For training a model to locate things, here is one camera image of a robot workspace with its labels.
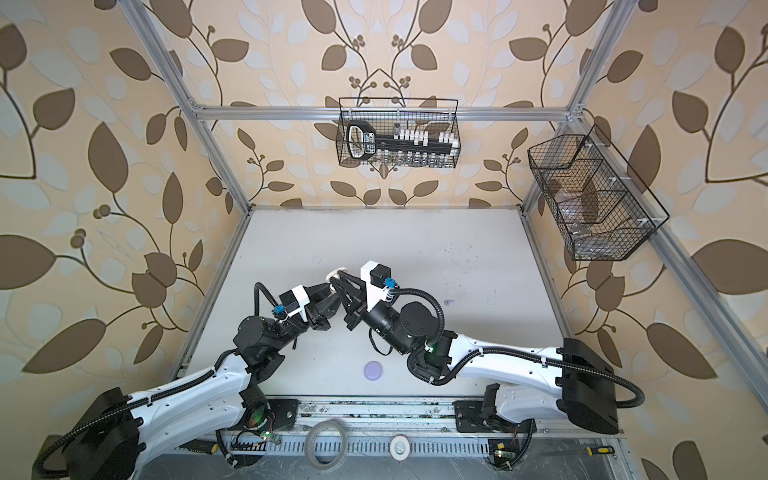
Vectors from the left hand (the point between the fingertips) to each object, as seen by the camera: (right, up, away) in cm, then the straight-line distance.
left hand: (343, 283), depth 62 cm
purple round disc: (+5, -27, +19) cm, 33 cm away
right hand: (-1, +1, -3) cm, 3 cm away
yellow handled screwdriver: (+59, -40, +7) cm, 72 cm away
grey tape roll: (-9, -38, +7) cm, 40 cm away
